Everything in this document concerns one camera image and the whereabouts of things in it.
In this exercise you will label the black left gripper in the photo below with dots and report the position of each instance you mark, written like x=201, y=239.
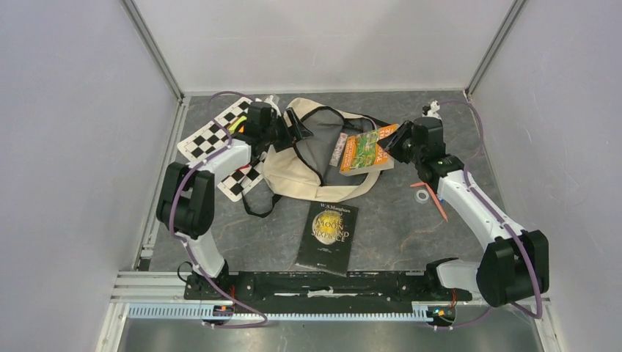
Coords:
x=298, y=130

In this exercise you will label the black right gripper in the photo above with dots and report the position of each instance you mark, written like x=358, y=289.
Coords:
x=392, y=142

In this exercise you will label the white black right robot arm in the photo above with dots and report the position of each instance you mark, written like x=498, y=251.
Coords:
x=515, y=261

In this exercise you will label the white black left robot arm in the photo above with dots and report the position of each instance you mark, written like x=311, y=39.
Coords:
x=186, y=204

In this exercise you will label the black white chessboard mat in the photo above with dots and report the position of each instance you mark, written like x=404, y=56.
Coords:
x=210, y=138

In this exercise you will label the orange Treehouse book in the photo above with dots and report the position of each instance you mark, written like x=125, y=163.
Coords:
x=362, y=154

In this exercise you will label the green yellow block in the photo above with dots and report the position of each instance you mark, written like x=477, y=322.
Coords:
x=235, y=125

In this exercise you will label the Little Women book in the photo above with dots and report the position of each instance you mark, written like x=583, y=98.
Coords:
x=338, y=150

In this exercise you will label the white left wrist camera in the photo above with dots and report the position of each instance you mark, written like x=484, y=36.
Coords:
x=273, y=101

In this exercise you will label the clear tape roll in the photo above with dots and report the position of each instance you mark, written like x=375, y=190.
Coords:
x=422, y=196

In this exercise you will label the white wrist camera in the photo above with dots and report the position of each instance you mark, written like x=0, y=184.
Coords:
x=431, y=110
x=273, y=101

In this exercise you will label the beige canvas backpack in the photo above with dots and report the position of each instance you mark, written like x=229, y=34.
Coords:
x=303, y=171

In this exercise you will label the black Moon and Sixpence book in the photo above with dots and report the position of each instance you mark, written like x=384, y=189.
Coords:
x=327, y=238

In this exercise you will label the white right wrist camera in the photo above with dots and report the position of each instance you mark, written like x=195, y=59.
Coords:
x=431, y=110

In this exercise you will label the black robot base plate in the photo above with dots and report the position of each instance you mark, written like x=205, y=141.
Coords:
x=273, y=292

